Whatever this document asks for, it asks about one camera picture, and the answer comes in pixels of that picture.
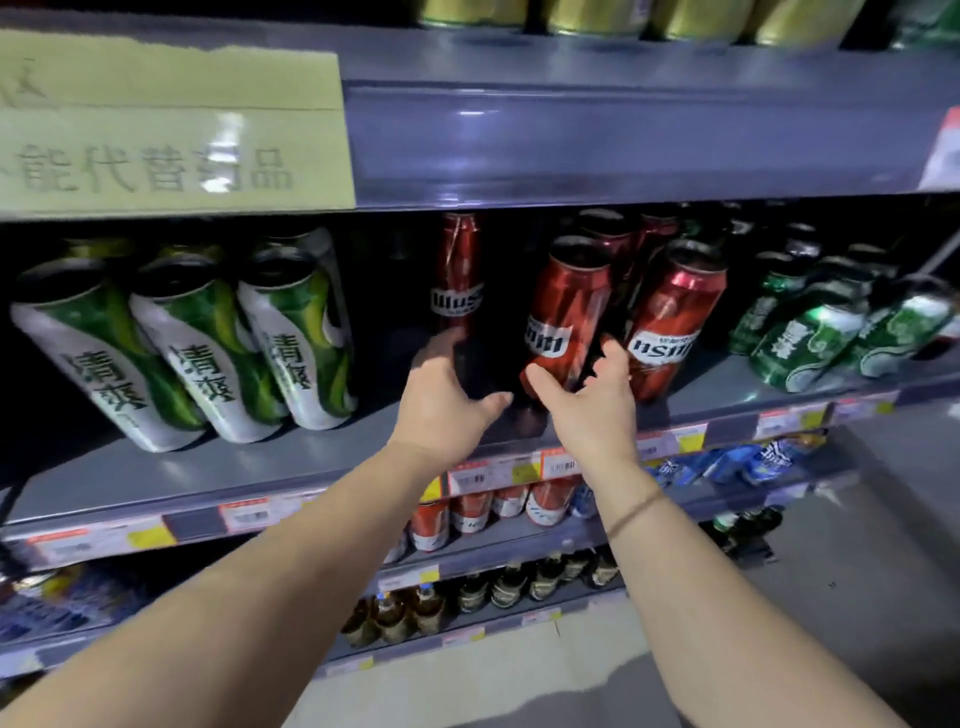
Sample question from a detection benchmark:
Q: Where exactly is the brown wrist band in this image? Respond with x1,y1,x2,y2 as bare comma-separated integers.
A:
605,487,667,541

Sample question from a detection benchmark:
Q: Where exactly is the person's left forearm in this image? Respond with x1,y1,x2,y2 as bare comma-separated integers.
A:
0,442,451,728

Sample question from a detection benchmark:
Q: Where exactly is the grey store shelving unit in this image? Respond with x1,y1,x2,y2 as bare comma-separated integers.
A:
0,0,960,684

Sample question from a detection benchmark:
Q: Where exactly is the person's left hand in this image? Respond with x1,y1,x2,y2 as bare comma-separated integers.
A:
388,327,515,470

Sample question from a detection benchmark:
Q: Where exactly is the person's right forearm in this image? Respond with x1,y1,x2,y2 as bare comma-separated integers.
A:
592,457,913,728

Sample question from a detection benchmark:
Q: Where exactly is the yellow paper sign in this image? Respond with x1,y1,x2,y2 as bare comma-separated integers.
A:
0,29,358,221

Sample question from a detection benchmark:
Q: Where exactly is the person's right hand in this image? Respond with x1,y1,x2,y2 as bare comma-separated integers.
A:
523,338,640,474

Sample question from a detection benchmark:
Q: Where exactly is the orange-bordered price tag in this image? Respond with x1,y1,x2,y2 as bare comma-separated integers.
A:
918,104,960,193

